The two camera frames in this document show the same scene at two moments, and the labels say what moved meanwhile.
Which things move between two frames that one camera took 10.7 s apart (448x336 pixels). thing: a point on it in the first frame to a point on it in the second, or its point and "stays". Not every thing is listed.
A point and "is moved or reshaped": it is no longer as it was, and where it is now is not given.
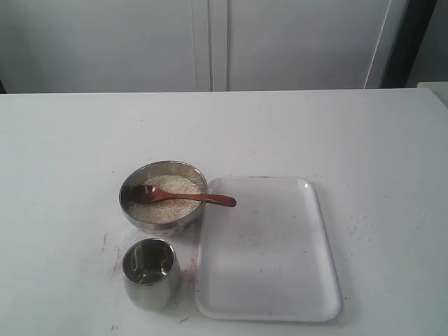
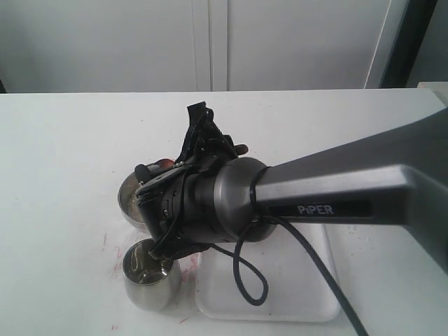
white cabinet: (51, 46) stays
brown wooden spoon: (151, 194) is moved or reshaped
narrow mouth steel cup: (152, 274) stays
